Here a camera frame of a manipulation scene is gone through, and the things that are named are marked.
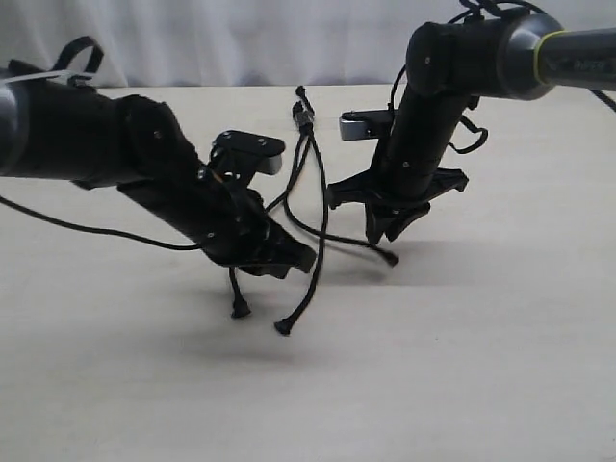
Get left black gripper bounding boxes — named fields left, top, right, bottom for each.
left=203, top=186, right=317, bottom=280

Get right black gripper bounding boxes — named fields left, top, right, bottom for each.
left=325, top=167, right=469, bottom=244

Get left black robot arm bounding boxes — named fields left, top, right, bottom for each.
left=1, top=60, right=317, bottom=279

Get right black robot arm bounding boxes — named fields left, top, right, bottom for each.
left=327, top=8, right=615, bottom=244

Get clear tape strip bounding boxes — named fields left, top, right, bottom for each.
left=258, top=116, right=346, bottom=134

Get white curtain backdrop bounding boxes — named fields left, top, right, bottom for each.
left=0, top=0, right=616, bottom=90

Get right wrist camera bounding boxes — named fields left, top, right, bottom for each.
left=339, top=110, right=397, bottom=141

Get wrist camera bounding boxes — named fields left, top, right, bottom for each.
left=208, top=130, right=286, bottom=176
left=339, top=110, right=397, bottom=141

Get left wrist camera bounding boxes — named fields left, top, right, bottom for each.
left=208, top=130, right=286, bottom=176

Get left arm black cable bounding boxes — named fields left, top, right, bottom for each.
left=0, top=194, right=203, bottom=251

